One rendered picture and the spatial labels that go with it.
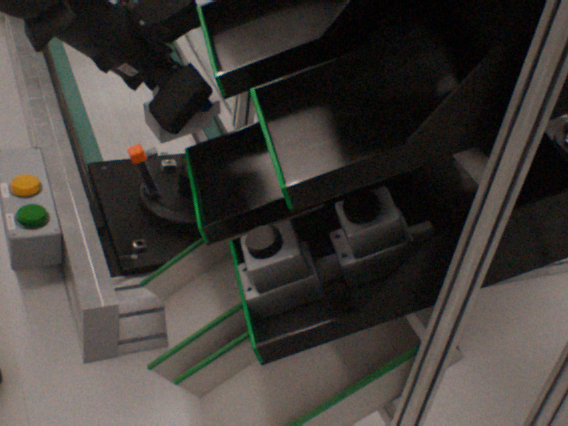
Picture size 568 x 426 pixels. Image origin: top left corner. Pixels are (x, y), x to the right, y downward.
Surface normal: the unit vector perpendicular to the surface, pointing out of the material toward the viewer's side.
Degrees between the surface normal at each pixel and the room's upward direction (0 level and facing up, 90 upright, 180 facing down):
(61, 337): 0
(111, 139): 0
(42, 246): 90
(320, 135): 25
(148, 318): 90
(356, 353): 45
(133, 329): 90
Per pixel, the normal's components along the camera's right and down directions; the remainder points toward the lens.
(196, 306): -0.58, -0.55
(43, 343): 0.14, -0.78
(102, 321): 0.36, 0.62
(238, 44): -0.29, -0.70
